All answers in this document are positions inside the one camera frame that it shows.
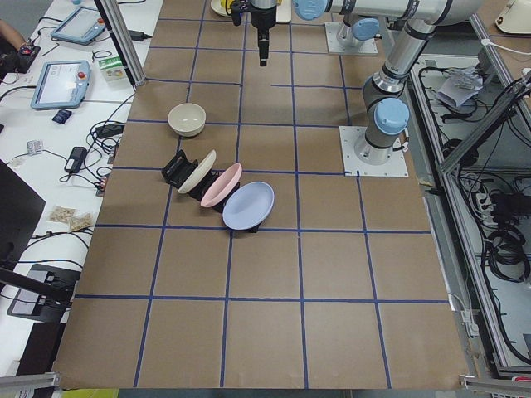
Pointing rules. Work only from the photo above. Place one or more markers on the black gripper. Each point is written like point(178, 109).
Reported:
point(263, 19)

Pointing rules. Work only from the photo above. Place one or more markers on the blue plate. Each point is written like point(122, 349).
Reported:
point(249, 206)

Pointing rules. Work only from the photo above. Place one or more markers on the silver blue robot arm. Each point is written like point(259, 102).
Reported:
point(388, 115)
point(421, 16)

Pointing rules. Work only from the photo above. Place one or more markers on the beige plate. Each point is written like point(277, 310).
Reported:
point(198, 173)

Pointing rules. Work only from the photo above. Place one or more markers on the pink plate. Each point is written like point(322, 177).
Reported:
point(222, 187)

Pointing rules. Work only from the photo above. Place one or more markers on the beige ceramic bowl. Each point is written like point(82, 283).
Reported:
point(187, 120)

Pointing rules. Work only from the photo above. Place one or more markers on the green white box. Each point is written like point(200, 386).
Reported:
point(112, 69)

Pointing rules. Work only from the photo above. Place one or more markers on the black dish rack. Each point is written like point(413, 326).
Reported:
point(179, 169)

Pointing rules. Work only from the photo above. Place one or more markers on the far blue teach pendant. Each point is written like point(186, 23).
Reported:
point(80, 27)

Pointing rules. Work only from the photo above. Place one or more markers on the blue teach pendant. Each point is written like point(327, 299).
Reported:
point(80, 27)
point(61, 85)

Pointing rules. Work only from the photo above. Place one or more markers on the near blue teach pendant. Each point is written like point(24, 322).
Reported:
point(61, 85)

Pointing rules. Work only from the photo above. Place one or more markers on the black power adapter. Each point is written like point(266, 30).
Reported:
point(75, 160)

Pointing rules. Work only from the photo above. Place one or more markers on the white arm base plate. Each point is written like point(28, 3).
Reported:
point(360, 159)

